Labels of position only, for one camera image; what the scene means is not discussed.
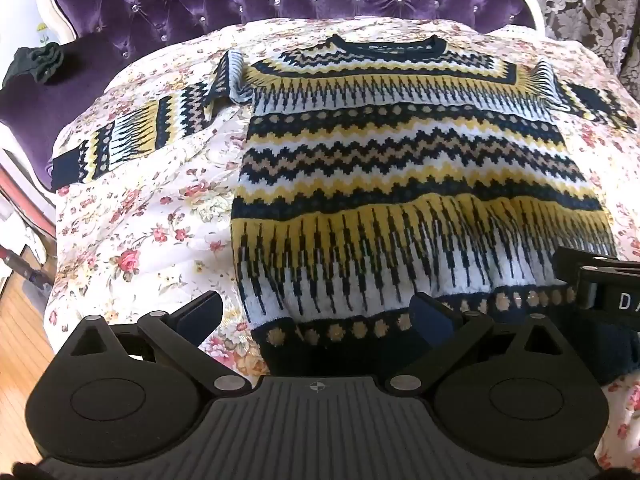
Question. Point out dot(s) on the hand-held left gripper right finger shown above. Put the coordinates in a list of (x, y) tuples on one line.
[(431, 312)]

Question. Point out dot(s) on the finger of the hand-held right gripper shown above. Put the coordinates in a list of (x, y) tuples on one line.
[(575, 259)]

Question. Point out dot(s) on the floral satin bedspread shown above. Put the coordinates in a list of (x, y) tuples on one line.
[(150, 230)]

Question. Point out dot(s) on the navy yellow white patterned sweater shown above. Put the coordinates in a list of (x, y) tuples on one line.
[(400, 170)]

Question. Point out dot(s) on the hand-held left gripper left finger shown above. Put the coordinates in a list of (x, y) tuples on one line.
[(202, 311)]

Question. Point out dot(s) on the dark green cloth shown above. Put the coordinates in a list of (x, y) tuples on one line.
[(37, 62)]

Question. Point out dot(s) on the brown silver damask curtain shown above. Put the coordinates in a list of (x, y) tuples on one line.
[(585, 5)]

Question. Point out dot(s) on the purple velvet cushion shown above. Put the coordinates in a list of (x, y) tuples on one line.
[(55, 110)]

